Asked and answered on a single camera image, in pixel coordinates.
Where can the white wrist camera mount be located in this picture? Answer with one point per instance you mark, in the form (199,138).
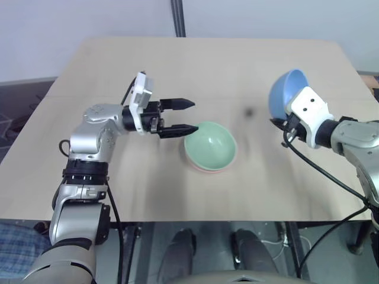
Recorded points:
(309,109)
(142,94)

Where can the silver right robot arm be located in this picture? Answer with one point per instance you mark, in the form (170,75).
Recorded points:
(355,145)

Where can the grey robot torso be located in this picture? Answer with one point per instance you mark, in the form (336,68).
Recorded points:
(237,278)

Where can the black table leg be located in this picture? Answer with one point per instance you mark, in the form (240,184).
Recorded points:
(130,251)
(296,248)

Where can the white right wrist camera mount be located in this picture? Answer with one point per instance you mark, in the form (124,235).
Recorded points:
(309,109)

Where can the black vertical post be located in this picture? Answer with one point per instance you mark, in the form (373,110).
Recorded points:
(178,17)

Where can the green bowl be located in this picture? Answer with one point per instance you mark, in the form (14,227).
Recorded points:
(211,145)

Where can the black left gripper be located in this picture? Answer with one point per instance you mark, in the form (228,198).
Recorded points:
(151,114)

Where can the blue plaid cloth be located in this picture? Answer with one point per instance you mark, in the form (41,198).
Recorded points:
(17,248)

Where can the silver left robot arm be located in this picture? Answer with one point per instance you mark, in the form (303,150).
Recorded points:
(89,139)

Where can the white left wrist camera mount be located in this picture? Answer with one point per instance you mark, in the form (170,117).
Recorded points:
(142,94)

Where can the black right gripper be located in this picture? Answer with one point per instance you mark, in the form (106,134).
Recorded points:
(296,127)

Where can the pink bowl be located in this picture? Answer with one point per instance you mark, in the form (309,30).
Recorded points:
(207,171)

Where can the dark rounded robot foot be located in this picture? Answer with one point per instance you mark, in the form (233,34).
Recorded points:
(179,254)
(251,251)

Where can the blue bowl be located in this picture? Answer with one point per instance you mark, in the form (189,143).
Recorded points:
(281,91)

